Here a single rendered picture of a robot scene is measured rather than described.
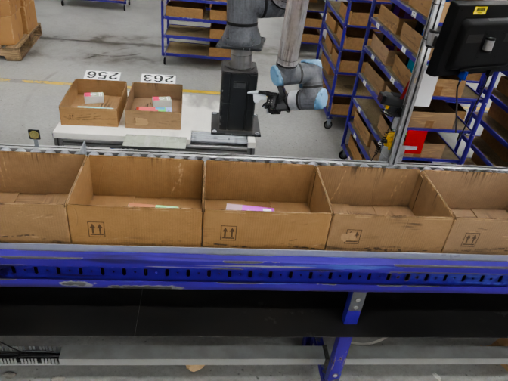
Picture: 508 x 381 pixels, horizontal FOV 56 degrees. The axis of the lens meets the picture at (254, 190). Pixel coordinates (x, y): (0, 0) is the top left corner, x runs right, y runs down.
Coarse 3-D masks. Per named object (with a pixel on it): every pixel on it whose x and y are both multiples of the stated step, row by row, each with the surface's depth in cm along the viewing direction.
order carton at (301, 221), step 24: (216, 168) 166; (240, 168) 166; (264, 168) 167; (288, 168) 168; (312, 168) 168; (216, 192) 171; (240, 192) 172; (264, 192) 173; (288, 192) 174; (312, 192) 170; (216, 216) 142; (240, 216) 142; (264, 216) 143; (288, 216) 143; (312, 216) 144; (216, 240) 147; (240, 240) 147; (264, 240) 148; (288, 240) 149; (312, 240) 150
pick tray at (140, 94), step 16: (128, 96) 251; (144, 96) 274; (160, 96) 275; (176, 96) 275; (128, 112) 238; (144, 112) 239; (160, 112) 240; (176, 112) 241; (144, 128) 244; (160, 128) 245; (176, 128) 246
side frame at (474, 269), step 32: (0, 256) 136; (32, 256) 137; (64, 256) 138; (96, 256) 139; (128, 256) 140; (160, 256) 142; (192, 256) 143; (224, 256) 144; (256, 256) 146; (288, 256) 147; (128, 288) 146; (160, 288) 147; (192, 288) 148; (224, 288) 149; (256, 288) 150; (288, 288) 151; (320, 288) 152; (352, 288) 153; (384, 288) 154; (416, 288) 155; (448, 288) 156; (480, 288) 157
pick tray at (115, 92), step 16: (80, 80) 266; (96, 80) 266; (112, 80) 267; (64, 96) 244; (80, 96) 268; (112, 96) 271; (64, 112) 235; (80, 112) 236; (96, 112) 237; (112, 112) 238
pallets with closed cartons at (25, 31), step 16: (0, 0) 481; (16, 0) 505; (32, 0) 553; (0, 16) 489; (16, 16) 511; (32, 16) 554; (0, 32) 497; (16, 32) 511; (32, 32) 551; (0, 48) 500; (16, 48) 501
